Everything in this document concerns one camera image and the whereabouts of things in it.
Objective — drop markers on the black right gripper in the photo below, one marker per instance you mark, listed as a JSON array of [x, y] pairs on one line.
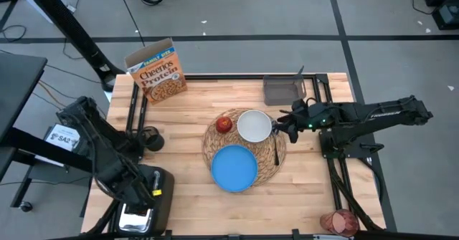
[[308, 116]]

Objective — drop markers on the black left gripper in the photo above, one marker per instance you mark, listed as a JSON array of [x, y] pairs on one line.
[[138, 195]]

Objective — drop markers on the metal spoon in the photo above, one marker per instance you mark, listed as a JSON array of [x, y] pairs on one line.
[[276, 150]]

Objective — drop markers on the white bowl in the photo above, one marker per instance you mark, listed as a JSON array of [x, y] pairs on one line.
[[254, 126]]

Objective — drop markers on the red apple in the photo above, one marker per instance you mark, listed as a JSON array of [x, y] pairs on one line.
[[223, 125]]

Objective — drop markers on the blue plate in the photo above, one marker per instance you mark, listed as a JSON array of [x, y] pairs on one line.
[[234, 168]]

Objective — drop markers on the pink faceted cup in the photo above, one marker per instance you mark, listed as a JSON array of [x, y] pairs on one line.
[[340, 223]]

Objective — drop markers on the Cheerios Protein cereal box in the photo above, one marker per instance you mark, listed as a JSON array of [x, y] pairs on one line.
[[159, 77]]

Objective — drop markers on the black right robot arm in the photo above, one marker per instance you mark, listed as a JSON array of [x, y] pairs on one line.
[[376, 116]]

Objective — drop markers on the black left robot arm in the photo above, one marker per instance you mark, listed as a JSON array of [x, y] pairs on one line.
[[104, 150]]

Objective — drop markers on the black chrome toaster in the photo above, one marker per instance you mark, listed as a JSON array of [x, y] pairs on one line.
[[163, 200]]

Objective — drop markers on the grey plastic bin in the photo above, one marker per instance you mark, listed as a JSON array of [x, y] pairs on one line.
[[283, 89]]

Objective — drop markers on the round woven placemat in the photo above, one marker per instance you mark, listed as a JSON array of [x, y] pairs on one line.
[[267, 154]]

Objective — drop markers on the black mesh cup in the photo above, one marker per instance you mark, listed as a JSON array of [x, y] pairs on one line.
[[153, 139]]

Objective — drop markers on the white paper label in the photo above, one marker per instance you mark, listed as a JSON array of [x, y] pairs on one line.
[[62, 137]]

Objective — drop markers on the black desk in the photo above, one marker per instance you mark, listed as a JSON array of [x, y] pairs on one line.
[[18, 86]]

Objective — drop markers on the black tower stand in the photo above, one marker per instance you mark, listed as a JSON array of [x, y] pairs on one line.
[[71, 28]]

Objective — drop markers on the black equipment box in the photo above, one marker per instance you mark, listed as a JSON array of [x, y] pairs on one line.
[[444, 7]]

